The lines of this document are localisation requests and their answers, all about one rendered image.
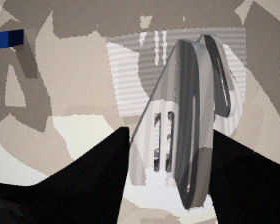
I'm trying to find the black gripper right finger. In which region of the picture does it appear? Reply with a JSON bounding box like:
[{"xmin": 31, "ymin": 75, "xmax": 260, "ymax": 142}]
[{"xmin": 209, "ymin": 129, "xmax": 280, "ymax": 224}]

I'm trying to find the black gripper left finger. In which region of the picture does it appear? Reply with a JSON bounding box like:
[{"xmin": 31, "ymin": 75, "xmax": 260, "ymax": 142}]
[{"xmin": 0, "ymin": 127, "xmax": 131, "ymax": 224}]

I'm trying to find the dark blue block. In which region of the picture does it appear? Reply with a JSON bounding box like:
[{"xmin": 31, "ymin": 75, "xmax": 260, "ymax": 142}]
[{"xmin": 0, "ymin": 30, "xmax": 24, "ymax": 48}]

